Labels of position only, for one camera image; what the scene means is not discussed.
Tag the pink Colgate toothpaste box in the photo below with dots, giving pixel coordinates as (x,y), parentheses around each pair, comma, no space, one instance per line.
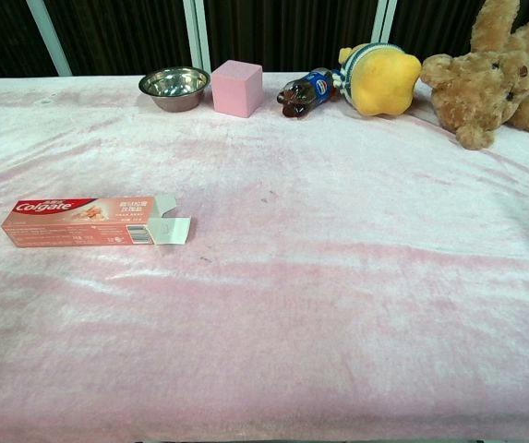
(70,221)

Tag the pink fleece blanket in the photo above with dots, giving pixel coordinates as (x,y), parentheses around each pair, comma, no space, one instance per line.
(292,286)

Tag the pink foam cube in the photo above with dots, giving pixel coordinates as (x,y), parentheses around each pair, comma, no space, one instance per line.
(236,87)

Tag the small cola bottle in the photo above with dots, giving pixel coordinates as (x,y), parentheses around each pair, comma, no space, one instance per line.
(310,90)

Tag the stainless steel bowl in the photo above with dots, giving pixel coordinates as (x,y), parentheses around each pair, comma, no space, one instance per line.
(174,87)

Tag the yellow plush toy striped hat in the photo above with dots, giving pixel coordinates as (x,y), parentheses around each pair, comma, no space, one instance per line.
(381,83)

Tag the black curtain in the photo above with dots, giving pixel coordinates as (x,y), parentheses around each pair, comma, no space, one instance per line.
(116,32)

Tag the brown teddy bear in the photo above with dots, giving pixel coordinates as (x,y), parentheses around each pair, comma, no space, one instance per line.
(490,83)

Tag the white double frame post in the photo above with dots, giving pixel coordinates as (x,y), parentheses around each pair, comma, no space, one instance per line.
(197,32)

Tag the white slanted frame post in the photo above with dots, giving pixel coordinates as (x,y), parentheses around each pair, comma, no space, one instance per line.
(49,37)

